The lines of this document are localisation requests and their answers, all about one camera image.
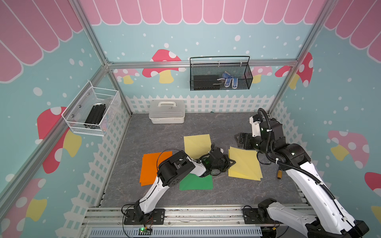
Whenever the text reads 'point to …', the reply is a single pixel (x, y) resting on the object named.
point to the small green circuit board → (143, 231)
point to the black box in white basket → (96, 114)
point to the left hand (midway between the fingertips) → (237, 164)
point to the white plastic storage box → (166, 111)
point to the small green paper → (192, 182)
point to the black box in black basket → (206, 82)
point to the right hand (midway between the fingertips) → (241, 135)
